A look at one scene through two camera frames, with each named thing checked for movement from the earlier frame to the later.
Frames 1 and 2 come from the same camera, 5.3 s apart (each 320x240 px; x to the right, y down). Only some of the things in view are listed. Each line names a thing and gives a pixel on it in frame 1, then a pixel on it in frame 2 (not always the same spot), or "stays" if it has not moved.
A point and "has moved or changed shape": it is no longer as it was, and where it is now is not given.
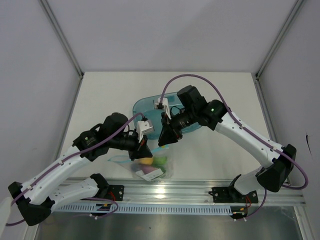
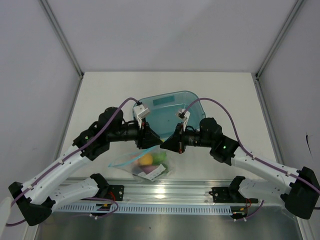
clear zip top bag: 160,166 has moved or changed shape
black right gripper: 168,136 to 176,142
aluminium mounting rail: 186,190 stays
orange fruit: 148,161 stays
